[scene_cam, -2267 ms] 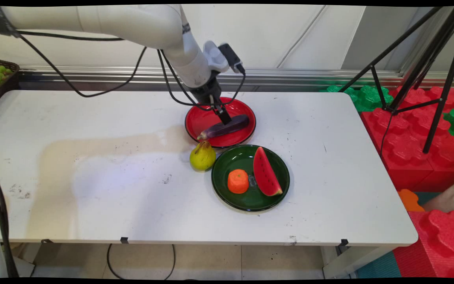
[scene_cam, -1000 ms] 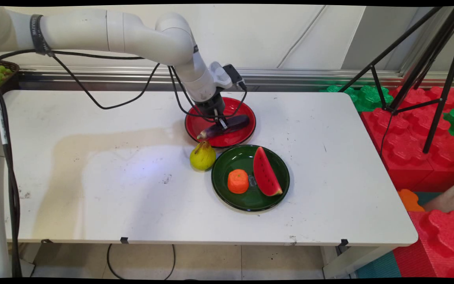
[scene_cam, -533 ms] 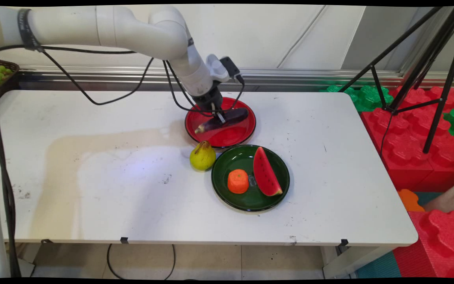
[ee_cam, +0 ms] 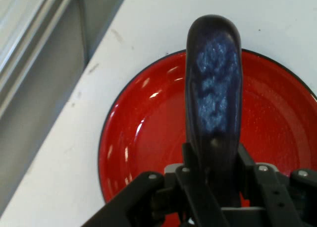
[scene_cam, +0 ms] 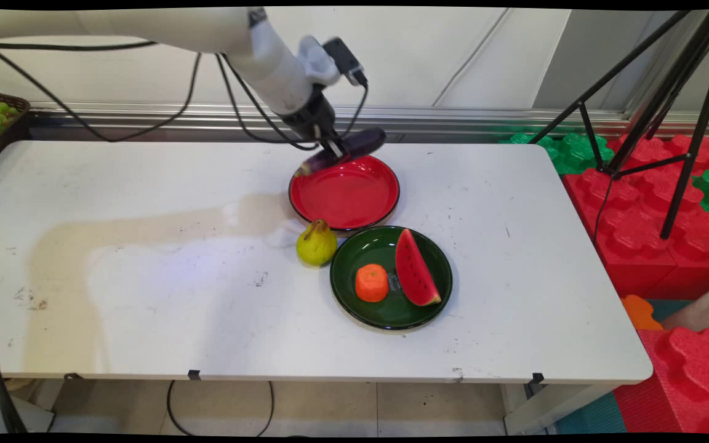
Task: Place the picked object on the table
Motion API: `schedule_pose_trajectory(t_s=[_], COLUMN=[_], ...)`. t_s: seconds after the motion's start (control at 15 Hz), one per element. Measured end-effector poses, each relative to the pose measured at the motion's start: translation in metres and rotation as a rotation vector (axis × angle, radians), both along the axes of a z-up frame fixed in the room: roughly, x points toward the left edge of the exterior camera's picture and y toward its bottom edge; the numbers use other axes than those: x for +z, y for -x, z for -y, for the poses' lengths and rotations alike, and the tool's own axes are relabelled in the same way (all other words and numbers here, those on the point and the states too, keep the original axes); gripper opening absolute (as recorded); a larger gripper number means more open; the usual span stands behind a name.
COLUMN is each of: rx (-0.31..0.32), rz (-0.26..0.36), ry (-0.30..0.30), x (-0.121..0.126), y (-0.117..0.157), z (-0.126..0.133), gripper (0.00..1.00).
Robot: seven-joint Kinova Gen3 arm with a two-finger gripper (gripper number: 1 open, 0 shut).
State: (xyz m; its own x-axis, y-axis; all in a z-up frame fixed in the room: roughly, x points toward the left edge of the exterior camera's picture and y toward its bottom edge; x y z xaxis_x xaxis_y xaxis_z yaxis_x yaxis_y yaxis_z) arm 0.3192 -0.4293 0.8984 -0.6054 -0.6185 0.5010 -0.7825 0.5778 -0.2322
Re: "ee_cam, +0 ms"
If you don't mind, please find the grey metal rail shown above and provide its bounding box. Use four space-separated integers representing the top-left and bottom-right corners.
0 0 87 118

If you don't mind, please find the red enamel plate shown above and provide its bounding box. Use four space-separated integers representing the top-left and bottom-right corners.
97 48 317 227

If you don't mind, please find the toy purple eggplant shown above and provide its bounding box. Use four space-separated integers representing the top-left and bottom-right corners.
185 14 243 208

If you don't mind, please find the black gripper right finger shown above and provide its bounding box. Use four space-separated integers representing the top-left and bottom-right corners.
236 143 317 227

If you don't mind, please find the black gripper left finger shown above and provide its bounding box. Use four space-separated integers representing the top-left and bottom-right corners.
81 142 231 227

